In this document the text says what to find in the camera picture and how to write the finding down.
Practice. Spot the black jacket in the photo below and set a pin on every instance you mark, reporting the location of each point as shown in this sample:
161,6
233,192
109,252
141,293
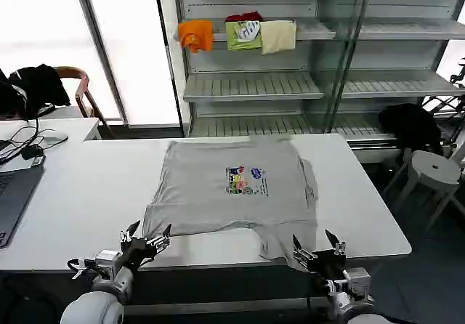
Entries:
32,88

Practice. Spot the black folding metal frame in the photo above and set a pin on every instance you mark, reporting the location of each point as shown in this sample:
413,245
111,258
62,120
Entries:
452,102

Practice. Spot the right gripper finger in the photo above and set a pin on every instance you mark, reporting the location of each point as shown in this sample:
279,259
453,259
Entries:
337,243
302,254

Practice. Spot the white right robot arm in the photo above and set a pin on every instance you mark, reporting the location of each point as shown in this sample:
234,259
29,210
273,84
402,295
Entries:
354,295

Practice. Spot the brown wooden chair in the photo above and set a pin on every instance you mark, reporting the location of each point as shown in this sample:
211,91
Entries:
84,95

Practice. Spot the dark grey laptop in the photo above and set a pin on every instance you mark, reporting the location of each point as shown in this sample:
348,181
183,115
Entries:
16,197

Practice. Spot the white round stool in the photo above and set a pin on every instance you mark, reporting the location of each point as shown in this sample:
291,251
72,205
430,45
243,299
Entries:
434,168

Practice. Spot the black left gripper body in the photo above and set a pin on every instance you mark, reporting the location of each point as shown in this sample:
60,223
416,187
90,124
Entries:
135,253

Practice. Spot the grey metal shelf with clothes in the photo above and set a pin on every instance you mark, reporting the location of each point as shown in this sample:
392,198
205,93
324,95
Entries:
276,84

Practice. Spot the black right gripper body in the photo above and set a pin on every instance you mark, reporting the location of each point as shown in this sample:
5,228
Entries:
328,262

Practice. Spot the grey window frame post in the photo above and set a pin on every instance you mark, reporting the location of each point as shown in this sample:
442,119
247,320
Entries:
101,51

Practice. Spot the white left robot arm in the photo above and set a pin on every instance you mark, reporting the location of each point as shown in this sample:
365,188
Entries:
109,284

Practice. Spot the black power adapter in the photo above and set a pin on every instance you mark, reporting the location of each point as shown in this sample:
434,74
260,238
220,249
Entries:
32,152

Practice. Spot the grey printed t-shirt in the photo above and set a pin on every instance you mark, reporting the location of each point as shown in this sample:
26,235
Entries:
232,193

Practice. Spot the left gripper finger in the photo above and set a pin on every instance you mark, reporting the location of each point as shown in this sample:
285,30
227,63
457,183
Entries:
160,242
128,234

